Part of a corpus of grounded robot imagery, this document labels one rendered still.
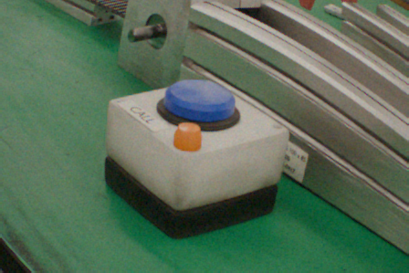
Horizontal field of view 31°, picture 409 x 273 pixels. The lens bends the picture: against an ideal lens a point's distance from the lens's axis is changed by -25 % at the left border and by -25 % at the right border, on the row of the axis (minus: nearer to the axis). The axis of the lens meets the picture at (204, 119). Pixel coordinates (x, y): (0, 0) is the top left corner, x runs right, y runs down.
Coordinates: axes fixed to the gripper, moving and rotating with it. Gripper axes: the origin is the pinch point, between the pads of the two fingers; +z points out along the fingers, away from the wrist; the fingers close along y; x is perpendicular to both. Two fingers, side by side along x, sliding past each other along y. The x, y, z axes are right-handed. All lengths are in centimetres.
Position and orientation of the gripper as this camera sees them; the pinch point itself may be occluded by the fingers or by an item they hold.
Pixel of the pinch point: (328, 3)
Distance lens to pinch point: 89.2
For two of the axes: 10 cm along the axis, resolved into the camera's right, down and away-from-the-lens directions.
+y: 7.9, -1.6, 5.9
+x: -6.0, -4.0, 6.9
